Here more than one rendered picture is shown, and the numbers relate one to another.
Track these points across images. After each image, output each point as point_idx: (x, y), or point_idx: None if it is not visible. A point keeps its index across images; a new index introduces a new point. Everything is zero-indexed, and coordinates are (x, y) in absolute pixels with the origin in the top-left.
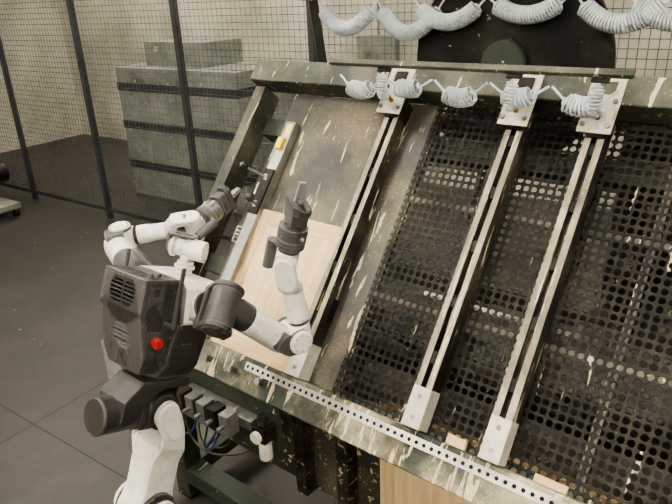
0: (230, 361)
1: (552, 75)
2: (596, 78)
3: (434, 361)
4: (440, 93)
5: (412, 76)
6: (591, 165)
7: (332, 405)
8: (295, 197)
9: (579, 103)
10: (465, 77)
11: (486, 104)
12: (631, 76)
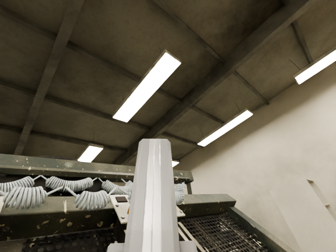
0: None
1: None
2: (176, 181)
3: None
4: (46, 214)
5: (3, 202)
6: (189, 235)
7: None
8: (169, 216)
9: (176, 193)
10: (69, 200)
11: (88, 222)
12: (189, 179)
